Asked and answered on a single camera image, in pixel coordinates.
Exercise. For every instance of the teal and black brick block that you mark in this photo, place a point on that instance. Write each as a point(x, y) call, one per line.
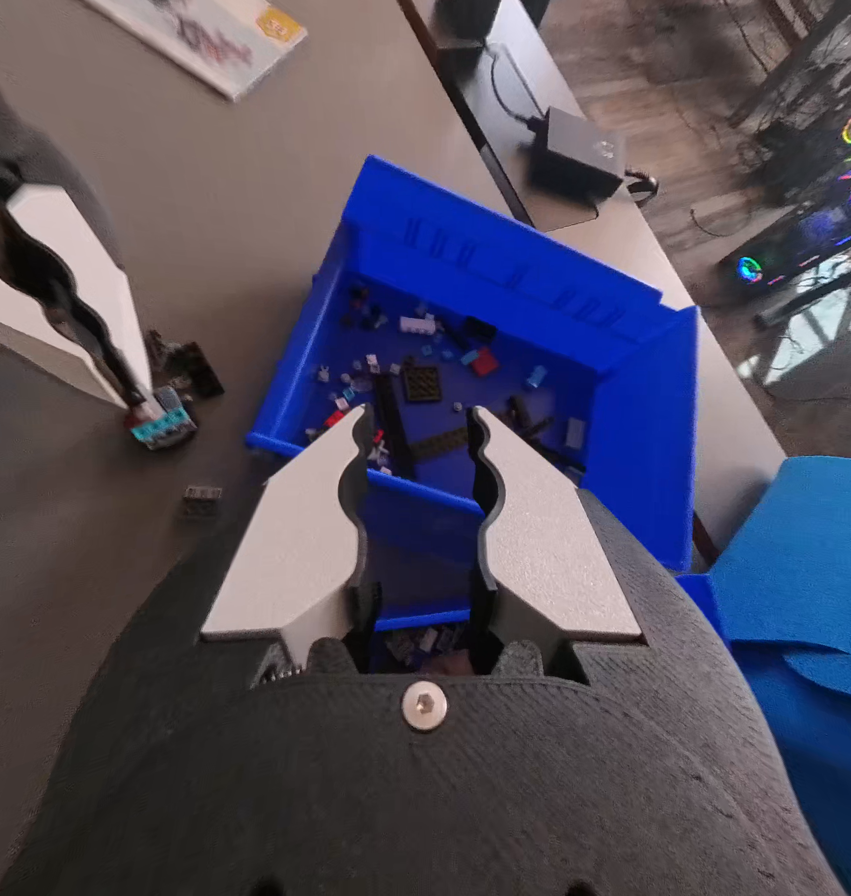
point(163, 423)

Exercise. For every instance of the light blue foam bag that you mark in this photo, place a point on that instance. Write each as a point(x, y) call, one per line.
point(803, 546)
point(817, 784)

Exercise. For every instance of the small grey toy brick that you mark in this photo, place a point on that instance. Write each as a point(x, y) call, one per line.
point(201, 502)

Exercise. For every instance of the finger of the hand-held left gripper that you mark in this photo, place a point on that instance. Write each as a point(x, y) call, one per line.
point(89, 273)
point(19, 315)

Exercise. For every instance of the computer tower with coloured lights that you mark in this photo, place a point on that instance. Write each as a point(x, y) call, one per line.
point(810, 231)

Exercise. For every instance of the grey desk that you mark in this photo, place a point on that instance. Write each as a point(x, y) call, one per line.
point(222, 210)

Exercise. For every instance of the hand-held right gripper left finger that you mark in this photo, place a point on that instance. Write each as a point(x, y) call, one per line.
point(285, 560)

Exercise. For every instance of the black brick assembly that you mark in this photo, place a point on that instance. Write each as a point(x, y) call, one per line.
point(187, 367)

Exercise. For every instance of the blue plastic bin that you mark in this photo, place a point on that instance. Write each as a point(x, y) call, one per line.
point(425, 619)
point(642, 420)

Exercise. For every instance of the black power adapter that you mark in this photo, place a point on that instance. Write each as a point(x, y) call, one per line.
point(576, 150)

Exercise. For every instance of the person's right hand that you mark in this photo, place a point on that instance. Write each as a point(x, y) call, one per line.
point(450, 661)

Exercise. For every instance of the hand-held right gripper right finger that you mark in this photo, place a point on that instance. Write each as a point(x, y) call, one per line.
point(558, 560)

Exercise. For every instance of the instruction booklet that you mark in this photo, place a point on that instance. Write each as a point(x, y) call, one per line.
point(201, 35)

